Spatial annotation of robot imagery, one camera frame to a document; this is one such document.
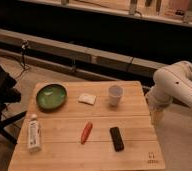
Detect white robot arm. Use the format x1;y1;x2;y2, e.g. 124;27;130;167
145;61;192;125

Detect orange carrot toy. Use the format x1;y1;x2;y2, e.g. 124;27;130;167
81;122;93;144

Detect white sponge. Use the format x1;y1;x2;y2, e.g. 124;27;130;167
78;93;96;105

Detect white paper cup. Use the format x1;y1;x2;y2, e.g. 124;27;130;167
108;85;123;106

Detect black rectangular remote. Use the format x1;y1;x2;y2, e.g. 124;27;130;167
110;127;124;152

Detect green ceramic bowl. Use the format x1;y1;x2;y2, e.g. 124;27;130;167
36;84;67;111

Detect black cable on floor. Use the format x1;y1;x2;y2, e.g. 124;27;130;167
19;40;32;72

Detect white tube bottle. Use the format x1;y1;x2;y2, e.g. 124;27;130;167
28;114;41;152

